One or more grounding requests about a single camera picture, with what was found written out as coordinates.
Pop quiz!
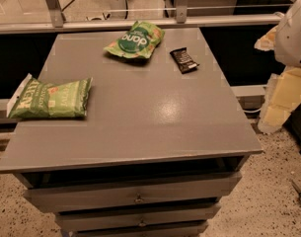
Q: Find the metal railing frame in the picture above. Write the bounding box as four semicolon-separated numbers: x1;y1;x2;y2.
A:
0;0;295;35

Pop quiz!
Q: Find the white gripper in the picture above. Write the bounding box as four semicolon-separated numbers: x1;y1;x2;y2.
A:
254;0;301;133

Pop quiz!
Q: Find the grey drawer cabinet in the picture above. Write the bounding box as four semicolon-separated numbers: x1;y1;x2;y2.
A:
0;28;264;237

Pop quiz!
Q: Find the middle grey drawer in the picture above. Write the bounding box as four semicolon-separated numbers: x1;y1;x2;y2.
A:
56;202;220;232

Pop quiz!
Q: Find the bottom grey drawer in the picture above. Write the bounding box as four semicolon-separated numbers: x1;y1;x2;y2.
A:
75;221;208;237

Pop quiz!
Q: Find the black candy bar wrapper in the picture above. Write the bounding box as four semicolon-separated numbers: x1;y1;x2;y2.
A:
170;47;198;74

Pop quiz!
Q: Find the grey drawer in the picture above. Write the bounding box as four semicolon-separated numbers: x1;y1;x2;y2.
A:
56;202;220;232
24;172;242;212
75;221;208;237

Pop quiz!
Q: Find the green jalapeno chip bag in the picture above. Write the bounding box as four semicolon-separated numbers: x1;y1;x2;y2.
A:
7;74;92;119

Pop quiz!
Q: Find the green round-logo snack bag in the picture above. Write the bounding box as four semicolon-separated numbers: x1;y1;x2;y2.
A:
105;21;165;59

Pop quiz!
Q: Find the top grey drawer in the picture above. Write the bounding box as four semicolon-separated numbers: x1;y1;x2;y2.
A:
24;172;242;212

